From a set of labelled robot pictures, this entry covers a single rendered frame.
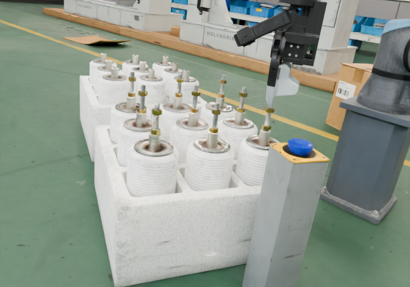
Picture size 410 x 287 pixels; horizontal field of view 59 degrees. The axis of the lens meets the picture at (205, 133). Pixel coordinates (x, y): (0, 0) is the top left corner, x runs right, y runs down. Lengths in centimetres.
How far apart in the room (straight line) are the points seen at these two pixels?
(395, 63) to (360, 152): 25
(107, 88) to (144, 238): 58
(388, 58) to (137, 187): 71
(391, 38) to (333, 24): 171
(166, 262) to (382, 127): 64
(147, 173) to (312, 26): 40
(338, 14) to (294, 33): 205
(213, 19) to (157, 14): 77
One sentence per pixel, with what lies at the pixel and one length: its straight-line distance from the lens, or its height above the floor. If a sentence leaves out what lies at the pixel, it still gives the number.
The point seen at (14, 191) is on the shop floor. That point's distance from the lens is 107.
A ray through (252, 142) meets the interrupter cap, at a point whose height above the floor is 25.
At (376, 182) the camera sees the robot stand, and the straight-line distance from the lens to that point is 110.
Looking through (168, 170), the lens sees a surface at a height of 23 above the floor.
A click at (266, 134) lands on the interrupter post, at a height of 28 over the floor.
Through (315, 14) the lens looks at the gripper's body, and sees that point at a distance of 71.
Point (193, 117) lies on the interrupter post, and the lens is 81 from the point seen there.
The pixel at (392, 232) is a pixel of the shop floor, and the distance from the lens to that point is 112.
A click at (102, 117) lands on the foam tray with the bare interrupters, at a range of 114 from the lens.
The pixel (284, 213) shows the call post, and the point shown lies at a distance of 61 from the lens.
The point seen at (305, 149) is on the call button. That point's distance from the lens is 59.
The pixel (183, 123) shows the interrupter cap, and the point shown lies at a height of 25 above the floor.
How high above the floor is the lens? 54
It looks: 21 degrees down
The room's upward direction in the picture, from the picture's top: 7 degrees clockwise
